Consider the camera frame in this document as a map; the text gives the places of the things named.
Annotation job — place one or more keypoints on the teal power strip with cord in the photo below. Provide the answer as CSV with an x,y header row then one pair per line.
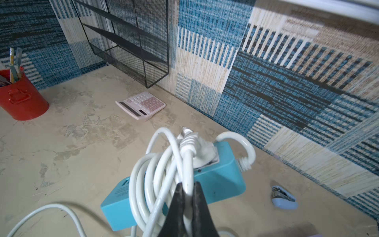
x,y
142,200

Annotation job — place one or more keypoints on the black wire mesh shelf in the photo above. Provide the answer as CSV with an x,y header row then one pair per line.
x,y
134,36

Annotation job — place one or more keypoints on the pink calculator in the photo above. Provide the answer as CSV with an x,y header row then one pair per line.
x,y
141,106

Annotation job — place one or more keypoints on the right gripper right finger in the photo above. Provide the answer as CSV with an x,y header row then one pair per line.
x,y
202,223

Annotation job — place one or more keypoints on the red pen cup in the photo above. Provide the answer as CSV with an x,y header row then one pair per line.
x,y
22,100

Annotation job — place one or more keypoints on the purple power strip with cord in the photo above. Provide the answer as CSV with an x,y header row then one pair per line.
x,y
50,217

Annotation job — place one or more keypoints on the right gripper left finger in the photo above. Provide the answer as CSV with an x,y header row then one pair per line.
x,y
174,223

